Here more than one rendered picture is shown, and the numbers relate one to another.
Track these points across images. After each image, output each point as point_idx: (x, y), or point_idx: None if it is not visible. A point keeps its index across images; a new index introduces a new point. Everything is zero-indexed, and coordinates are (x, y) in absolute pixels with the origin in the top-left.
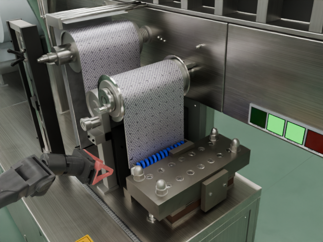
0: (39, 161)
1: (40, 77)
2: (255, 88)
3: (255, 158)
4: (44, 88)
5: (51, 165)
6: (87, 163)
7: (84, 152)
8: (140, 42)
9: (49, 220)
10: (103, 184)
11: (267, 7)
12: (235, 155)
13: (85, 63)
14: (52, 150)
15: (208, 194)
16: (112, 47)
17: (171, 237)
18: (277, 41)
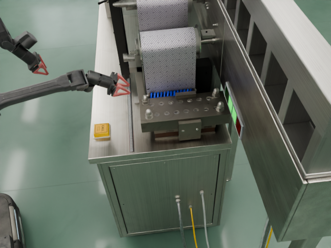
0: (83, 74)
1: (115, 15)
2: (228, 73)
3: None
4: (117, 22)
5: (89, 78)
6: (111, 83)
7: (115, 76)
8: (189, 5)
9: (98, 106)
10: (138, 97)
11: (237, 19)
12: (215, 113)
13: (141, 14)
14: (119, 63)
15: (181, 130)
16: (163, 5)
17: (149, 145)
18: (236, 46)
